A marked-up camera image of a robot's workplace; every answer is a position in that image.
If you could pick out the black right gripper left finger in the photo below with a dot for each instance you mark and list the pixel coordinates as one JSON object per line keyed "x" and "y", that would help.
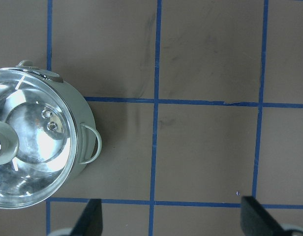
{"x": 90, "y": 223}

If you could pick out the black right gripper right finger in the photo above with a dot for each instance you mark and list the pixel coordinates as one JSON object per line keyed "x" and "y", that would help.
{"x": 256, "y": 221}

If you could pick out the glass pot lid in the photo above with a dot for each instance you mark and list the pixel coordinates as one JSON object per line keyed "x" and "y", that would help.
{"x": 37, "y": 140}

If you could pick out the pale green cooking pot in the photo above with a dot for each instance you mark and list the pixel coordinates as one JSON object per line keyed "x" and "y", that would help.
{"x": 89, "y": 142}

